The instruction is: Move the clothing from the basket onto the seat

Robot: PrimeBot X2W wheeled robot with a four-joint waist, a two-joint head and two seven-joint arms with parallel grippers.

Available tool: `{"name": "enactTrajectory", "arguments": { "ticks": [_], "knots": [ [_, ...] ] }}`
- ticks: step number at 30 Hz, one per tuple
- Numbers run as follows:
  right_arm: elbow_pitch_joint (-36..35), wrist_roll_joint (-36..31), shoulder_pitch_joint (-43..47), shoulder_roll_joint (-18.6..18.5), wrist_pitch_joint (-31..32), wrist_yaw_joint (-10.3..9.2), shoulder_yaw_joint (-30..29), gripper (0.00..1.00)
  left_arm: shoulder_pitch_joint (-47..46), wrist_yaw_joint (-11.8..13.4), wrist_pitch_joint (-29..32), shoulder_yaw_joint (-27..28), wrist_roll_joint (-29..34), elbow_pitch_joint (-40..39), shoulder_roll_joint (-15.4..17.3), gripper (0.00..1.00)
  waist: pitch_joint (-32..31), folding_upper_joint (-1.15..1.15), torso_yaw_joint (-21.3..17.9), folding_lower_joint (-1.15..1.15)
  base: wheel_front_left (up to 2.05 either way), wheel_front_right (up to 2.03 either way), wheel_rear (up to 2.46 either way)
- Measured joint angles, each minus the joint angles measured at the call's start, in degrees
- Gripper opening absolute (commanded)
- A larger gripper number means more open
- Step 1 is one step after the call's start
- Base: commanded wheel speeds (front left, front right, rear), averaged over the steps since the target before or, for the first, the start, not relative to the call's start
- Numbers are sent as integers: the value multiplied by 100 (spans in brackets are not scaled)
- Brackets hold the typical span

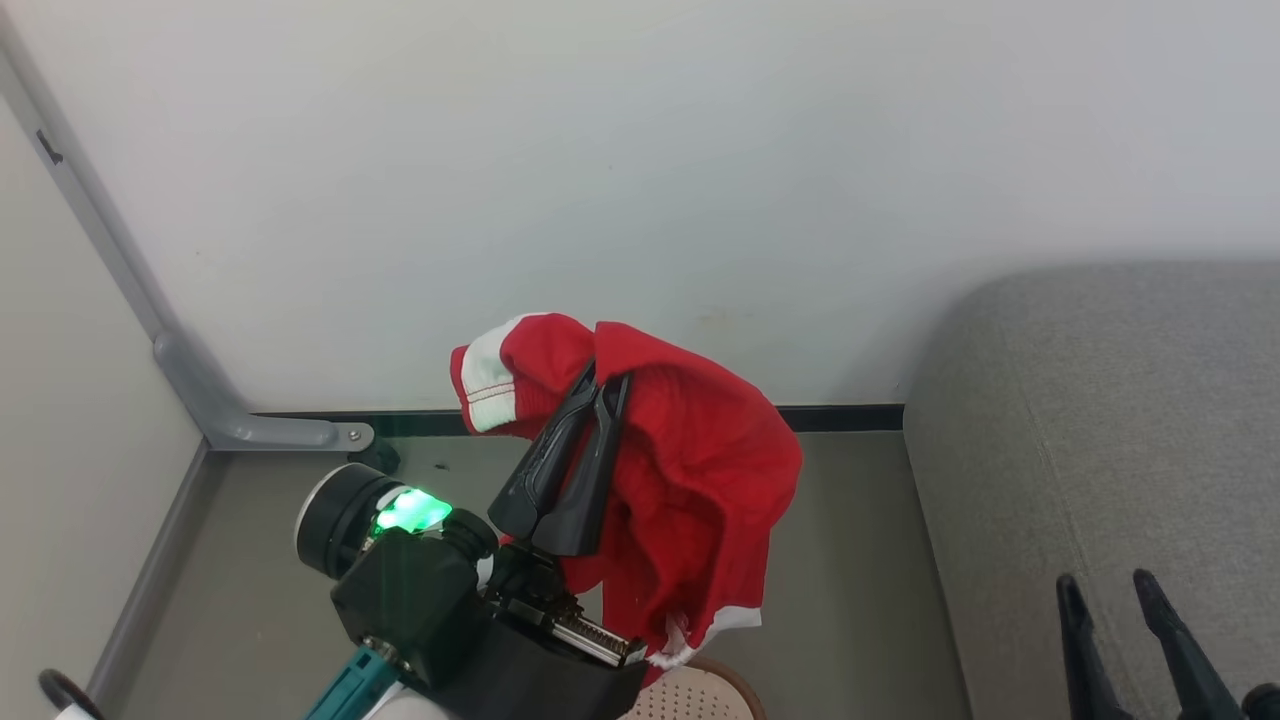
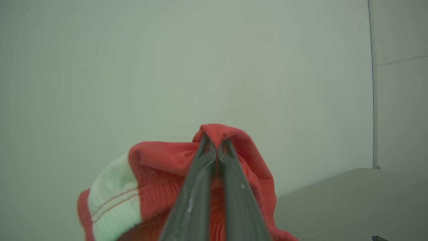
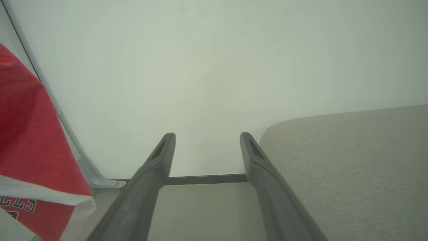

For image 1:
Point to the grey metal partition bracket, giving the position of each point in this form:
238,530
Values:
280,433

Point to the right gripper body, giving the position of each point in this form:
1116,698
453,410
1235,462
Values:
1265,705

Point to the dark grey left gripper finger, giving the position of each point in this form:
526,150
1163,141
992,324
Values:
590,490
540,470

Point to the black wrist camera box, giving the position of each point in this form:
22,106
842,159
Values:
405,605

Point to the grey fabric sofa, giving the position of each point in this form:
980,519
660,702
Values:
1100,450

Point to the black rubber foot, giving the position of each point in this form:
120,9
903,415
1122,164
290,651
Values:
382,458

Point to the grey skirting strip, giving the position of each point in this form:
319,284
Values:
150,580

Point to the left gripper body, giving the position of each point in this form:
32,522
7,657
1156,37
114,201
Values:
540,670

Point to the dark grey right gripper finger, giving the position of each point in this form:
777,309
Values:
1085,660
1185,660

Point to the red jersey with white trim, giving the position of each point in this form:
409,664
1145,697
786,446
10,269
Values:
700,470

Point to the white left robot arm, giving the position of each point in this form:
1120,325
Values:
405,710

